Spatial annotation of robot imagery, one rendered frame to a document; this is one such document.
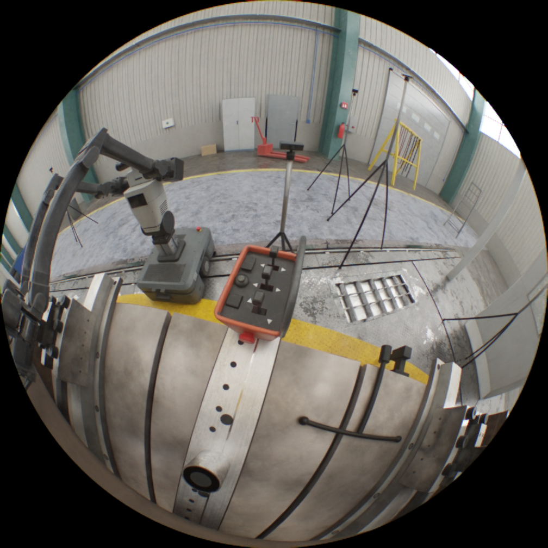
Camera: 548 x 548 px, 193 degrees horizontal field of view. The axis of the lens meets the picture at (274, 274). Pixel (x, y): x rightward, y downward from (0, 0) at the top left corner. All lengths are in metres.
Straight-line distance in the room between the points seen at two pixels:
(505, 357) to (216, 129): 8.48
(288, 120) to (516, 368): 7.89
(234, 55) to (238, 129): 3.07
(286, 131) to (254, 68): 2.77
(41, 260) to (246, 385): 0.57
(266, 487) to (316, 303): 1.26
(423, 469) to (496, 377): 2.32
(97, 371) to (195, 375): 0.71
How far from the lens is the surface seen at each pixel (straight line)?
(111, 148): 0.67
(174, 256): 1.25
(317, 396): 0.82
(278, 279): 0.35
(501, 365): 3.13
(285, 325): 0.24
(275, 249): 0.32
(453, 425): 1.05
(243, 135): 5.90
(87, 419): 1.33
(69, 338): 1.09
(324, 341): 1.18
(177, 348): 0.90
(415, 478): 1.09
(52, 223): 0.52
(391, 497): 1.26
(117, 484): 0.45
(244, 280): 0.34
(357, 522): 1.36
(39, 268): 0.50
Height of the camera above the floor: 1.09
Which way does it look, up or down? 54 degrees down
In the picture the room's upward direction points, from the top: 5 degrees clockwise
